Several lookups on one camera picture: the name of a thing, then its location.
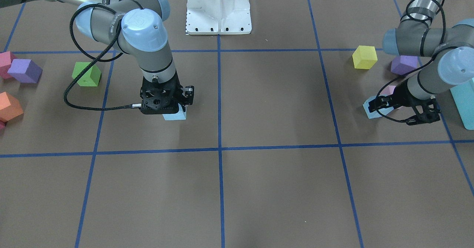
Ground white pedestal base plate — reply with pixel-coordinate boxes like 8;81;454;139
185;0;252;35

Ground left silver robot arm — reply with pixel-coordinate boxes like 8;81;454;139
368;0;474;113

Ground orange foam block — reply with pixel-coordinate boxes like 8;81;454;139
0;92;24;123

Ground purple foam block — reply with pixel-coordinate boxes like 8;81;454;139
390;56;418;75
7;58;43;83

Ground magenta foam block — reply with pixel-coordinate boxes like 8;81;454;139
0;51;17;79

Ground teal plastic bin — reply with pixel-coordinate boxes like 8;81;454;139
450;79;474;130

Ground light pink foam block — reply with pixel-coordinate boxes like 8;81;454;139
379;86;403;98

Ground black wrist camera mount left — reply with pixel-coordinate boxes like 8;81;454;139
404;96;441;125

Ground yellow foam block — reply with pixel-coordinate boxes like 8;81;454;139
352;45;378;70

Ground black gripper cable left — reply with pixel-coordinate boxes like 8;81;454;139
373;0;446;123

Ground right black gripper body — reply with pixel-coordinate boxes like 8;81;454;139
143;72;182;93

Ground light blue foam block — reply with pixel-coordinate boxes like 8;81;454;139
162;104;187;120
363;95;394;120

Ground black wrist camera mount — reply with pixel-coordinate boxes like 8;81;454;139
404;96;441;125
140;84;179;115

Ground green foam block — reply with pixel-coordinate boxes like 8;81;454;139
71;62;102;87

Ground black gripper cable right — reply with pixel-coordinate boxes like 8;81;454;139
64;3;142;111

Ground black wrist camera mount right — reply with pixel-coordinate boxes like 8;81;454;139
140;84;179;115

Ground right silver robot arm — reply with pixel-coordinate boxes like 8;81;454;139
1;0;194;114

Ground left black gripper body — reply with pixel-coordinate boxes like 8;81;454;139
390;83;421;108

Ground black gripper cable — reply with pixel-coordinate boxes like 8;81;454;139
64;3;142;111
373;0;446;123

